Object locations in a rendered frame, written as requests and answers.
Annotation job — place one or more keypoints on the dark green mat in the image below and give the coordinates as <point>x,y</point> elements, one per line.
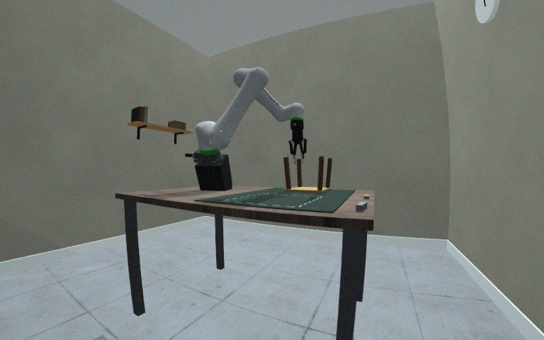
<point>327,204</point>

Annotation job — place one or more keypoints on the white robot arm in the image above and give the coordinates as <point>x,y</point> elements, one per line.
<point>212,137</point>

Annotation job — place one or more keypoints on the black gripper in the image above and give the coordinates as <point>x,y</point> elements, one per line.
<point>297,139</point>

